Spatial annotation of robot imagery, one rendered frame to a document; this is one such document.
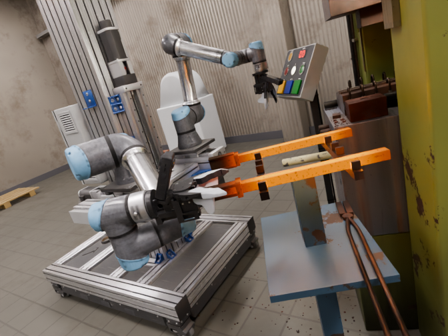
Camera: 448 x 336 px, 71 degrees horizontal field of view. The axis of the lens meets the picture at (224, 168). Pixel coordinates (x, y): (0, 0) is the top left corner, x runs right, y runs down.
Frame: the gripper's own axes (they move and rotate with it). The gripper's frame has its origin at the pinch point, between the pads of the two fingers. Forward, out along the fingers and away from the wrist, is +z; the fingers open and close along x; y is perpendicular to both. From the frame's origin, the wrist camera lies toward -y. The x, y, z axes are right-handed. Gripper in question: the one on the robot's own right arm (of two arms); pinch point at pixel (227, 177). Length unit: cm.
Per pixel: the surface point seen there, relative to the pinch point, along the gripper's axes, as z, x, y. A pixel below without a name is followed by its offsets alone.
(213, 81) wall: -34, -446, -9
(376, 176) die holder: 47, -36, 25
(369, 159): 31.9, 1.5, 2.9
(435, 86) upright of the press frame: 52, -9, -7
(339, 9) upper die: 47, -51, -33
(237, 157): 1.7, -21.8, 2.0
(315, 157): 38, -96, 33
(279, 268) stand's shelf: 6.5, -2.1, 29.1
